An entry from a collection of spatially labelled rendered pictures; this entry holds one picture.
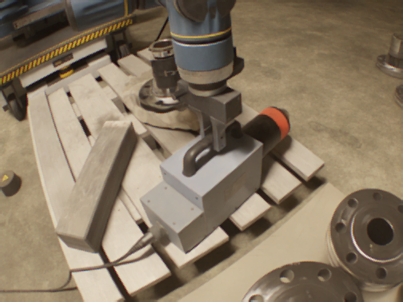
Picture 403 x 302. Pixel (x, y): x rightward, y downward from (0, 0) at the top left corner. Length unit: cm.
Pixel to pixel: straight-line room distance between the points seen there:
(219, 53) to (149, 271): 51
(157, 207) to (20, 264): 65
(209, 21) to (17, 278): 100
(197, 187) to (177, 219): 8
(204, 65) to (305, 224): 61
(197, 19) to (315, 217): 71
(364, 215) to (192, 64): 50
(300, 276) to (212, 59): 43
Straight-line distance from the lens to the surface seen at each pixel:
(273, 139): 81
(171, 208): 67
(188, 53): 50
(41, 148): 120
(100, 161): 88
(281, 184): 85
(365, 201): 73
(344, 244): 65
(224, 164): 67
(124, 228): 81
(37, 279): 105
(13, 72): 166
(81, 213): 78
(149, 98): 113
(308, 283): 59
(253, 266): 85
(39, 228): 116
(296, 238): 91
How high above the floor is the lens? 80
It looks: 44 degrees down
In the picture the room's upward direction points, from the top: 8 degrees counter-clockwise
